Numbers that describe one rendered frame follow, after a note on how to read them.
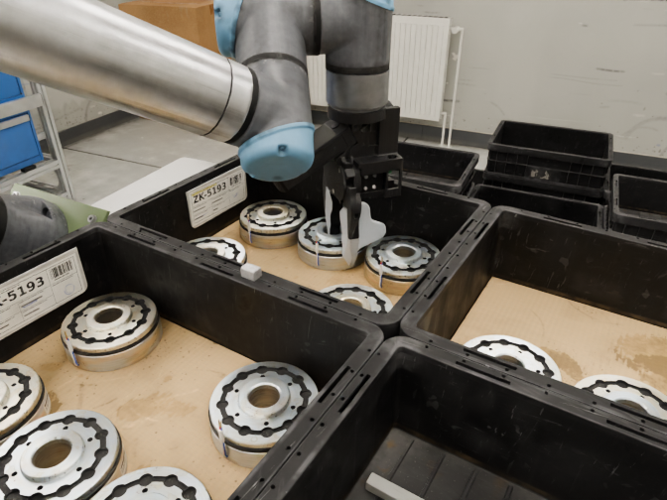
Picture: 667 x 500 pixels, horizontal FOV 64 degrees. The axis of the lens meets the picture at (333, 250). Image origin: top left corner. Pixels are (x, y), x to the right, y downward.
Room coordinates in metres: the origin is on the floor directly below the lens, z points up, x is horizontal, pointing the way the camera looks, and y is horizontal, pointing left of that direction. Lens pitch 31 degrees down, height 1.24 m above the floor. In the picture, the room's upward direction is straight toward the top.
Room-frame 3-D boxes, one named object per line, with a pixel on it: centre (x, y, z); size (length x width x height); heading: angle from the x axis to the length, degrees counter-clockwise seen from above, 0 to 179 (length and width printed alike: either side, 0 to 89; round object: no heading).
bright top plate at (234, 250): (0.60, 0.17, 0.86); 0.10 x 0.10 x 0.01
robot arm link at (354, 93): (0.64, -0.03, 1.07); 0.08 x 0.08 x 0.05
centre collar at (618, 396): (0.33, -0.27, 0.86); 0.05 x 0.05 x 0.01
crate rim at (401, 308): (0.60, 0.04, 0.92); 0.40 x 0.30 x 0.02; 58
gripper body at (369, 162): (0.64, -0.03, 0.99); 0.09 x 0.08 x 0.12; 111
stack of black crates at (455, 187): (1.62, -0.25, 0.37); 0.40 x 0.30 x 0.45; 65
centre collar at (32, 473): (0.28, 0.23, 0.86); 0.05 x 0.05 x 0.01
